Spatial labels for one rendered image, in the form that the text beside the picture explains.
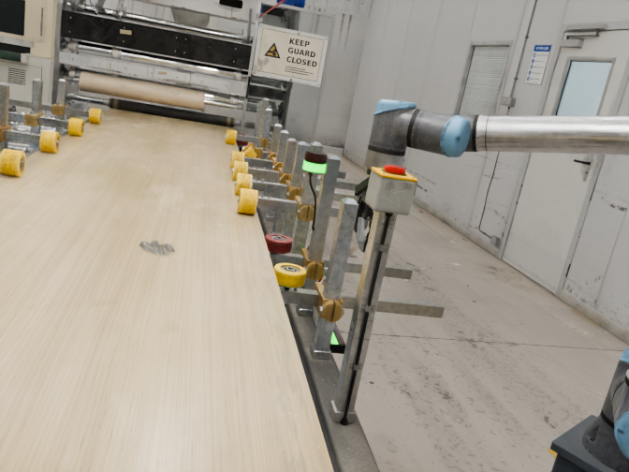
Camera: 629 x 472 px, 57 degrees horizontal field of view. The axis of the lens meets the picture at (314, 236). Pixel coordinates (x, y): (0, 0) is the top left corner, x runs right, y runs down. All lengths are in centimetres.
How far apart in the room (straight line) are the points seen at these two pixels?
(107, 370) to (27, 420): 15
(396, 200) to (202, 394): 48
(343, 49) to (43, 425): 1014
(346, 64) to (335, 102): 69
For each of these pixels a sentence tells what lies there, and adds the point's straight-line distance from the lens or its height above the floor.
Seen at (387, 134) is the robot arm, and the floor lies 126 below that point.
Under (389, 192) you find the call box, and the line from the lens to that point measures 106.
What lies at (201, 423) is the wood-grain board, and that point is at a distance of 83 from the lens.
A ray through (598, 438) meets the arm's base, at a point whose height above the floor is 64.
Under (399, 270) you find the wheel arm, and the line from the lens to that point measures 176.
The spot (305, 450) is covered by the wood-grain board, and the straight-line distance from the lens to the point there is 81.
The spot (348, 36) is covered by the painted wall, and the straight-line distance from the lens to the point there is 1075.
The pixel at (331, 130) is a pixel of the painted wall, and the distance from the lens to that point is 1077.
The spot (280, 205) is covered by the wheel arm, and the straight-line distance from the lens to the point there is 188.
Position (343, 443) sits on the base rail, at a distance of 120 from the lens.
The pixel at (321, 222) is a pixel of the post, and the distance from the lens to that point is 161.
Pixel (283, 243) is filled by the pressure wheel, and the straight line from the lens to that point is 163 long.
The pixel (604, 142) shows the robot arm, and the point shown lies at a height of 134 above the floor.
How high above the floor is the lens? 137
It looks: 15 degrees down
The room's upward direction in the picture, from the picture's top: 10 degrees clockwise
